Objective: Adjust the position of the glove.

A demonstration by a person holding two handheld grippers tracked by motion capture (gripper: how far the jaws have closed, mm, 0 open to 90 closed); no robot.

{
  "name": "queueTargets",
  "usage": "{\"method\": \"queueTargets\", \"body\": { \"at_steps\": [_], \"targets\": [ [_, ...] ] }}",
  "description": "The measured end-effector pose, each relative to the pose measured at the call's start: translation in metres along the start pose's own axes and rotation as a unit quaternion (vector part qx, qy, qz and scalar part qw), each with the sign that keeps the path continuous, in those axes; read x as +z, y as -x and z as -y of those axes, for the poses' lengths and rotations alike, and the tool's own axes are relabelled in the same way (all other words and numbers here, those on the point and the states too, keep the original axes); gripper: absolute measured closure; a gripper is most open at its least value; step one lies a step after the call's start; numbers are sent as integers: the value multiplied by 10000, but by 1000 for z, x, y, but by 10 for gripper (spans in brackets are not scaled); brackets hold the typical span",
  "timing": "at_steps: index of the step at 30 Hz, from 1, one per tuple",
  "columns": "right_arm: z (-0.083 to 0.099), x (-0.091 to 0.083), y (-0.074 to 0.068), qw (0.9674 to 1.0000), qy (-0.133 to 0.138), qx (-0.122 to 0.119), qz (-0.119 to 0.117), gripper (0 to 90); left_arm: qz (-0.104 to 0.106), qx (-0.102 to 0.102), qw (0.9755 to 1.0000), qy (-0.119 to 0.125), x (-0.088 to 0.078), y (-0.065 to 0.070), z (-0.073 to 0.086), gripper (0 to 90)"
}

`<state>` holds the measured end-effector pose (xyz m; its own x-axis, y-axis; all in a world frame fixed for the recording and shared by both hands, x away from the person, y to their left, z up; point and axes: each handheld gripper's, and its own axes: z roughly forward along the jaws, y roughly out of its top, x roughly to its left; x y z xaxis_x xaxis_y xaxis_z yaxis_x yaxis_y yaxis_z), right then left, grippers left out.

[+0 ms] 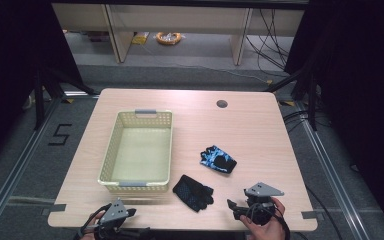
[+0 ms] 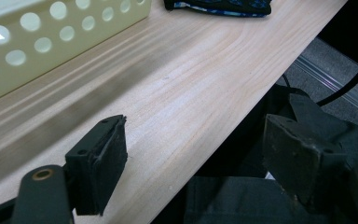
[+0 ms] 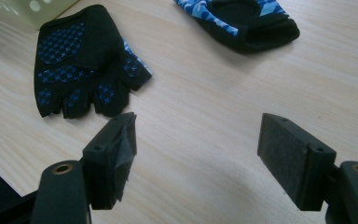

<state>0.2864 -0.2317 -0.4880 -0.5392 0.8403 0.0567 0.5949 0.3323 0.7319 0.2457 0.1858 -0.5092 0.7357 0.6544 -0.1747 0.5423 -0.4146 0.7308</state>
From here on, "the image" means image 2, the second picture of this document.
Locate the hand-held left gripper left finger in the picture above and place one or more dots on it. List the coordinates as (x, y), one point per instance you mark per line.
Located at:
(99, 165)

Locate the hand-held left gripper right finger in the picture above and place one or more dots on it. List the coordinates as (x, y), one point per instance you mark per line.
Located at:
(295, 155)

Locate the cream perforated plastic basket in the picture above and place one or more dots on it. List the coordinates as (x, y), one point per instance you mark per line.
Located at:
(71, 46)

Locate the black and blue glove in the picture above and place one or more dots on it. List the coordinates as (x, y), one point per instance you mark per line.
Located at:
(223, 6)

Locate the black curtain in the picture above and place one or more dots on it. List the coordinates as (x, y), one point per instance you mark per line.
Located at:
(354, 28)

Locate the metal floor rail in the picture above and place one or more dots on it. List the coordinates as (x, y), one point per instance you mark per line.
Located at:
(332, 82)

